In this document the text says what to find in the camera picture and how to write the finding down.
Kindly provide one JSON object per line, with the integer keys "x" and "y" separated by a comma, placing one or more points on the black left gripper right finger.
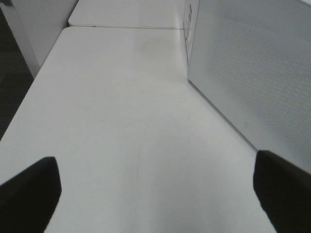
{"x": 284, "y": 193}

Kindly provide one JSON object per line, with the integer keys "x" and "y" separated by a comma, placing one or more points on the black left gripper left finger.
{"x": 29, "y": 199}

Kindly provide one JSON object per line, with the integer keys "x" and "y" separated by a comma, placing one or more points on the white microwave door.
{"x": 252, "y": 60}

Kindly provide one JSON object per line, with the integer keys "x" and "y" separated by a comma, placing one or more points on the white microwave oven body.
{"x": 189, "y": 24}

